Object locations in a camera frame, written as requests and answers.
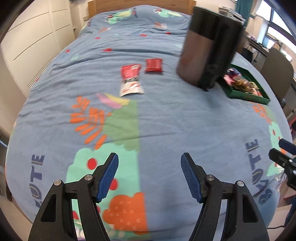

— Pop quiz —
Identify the pink striped snack packet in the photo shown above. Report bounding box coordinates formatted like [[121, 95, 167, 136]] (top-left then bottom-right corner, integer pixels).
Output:
[[223, 74, 235, 86]]

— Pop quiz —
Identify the blue white snack packet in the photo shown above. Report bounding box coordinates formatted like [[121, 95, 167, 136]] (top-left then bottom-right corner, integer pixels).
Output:
[[227, 68, 242, 80]]

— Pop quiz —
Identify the dark red snack packet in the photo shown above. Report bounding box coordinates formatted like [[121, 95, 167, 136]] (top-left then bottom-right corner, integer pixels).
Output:
[[145, 58, 163, 73]]

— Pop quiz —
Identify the long red white snack pouch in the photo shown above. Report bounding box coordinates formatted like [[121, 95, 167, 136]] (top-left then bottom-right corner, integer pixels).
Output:
[[119, 64, 144, 97]]

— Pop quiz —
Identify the brown nutritious snack packet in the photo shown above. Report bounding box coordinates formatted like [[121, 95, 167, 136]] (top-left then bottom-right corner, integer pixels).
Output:
[[232, 78, 253, 93]]

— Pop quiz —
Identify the olive chair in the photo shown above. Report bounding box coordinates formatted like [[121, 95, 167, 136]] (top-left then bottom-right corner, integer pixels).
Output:
[[260, 47, 294, 108]]

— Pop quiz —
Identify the green tray box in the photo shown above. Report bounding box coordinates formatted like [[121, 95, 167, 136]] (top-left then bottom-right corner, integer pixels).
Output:
[[217, 64, 270, 105]]

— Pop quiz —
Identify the dark metallic mug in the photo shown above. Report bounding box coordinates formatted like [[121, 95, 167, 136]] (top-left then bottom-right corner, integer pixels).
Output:
[[176, 6, 244, 91]]

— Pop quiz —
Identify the teal curtain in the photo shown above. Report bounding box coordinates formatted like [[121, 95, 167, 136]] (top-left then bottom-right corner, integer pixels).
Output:
[[235, 0, 253, 23]]

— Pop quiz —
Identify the blue patterned bedsheet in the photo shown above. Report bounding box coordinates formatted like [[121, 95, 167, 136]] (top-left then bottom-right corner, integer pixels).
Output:
[[6, 6, 291, 240]]

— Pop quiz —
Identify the white wardrobe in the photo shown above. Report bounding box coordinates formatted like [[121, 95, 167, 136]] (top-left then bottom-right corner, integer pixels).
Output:
[[1, 0, 74, 96]]

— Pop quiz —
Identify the wooden headboard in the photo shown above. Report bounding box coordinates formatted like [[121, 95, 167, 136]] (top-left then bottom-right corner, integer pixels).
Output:
[[88, 0, 196, 17]]

